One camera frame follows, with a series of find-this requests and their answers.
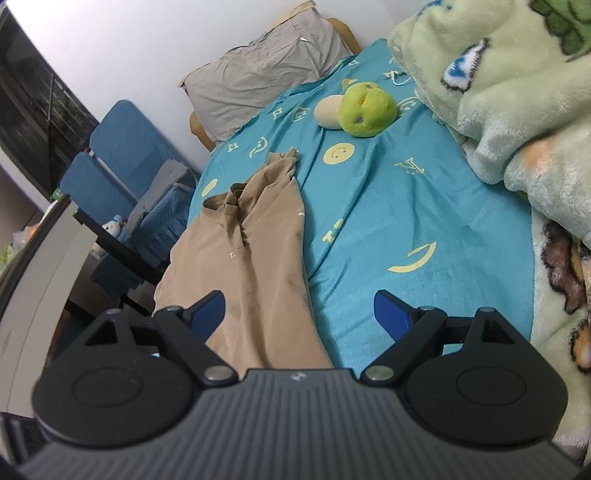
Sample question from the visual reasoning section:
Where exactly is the tan polo shirt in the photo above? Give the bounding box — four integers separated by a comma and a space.
152, 148, 334, 370

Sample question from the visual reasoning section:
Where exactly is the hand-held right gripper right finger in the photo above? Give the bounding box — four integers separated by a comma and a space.
361, 289, 515, 387

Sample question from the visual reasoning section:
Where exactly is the blue printed bed sheet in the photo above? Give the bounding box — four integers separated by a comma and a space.
182, 38, 536, 371

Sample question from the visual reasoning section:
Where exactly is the dark window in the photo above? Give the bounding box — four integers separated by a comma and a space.
0, 4, 100, 199

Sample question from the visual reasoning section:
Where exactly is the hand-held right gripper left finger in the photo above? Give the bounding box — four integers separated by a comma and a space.
84, 290, 239, 387

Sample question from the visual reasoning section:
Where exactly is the white cabinet panel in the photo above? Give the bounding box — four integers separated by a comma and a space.
0, 195, 99, 418

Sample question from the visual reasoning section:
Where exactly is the blue padded chair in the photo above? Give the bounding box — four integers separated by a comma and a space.
59, 100, 202, 296

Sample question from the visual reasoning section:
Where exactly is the small white plush toy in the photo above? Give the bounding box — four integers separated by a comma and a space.
90, 215, 127, 256

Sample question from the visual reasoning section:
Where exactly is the beige oval plush toy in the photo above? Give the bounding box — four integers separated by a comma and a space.
313, 95, 346, 130

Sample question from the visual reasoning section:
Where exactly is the grey pillow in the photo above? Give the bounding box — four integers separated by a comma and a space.
181, 4, 352, 142

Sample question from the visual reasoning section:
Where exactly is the pale green printed fleece blanket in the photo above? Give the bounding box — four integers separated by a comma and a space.
388, 0, 591, 462

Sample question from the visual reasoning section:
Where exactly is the green round plush toy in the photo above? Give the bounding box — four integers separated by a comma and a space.
337, 82, 398, 138

